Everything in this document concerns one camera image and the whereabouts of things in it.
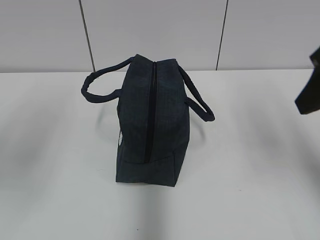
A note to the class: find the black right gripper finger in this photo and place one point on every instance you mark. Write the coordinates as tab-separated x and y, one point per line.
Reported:
308	101

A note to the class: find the dark blue lunch bag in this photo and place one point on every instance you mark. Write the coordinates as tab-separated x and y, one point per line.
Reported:
153	110

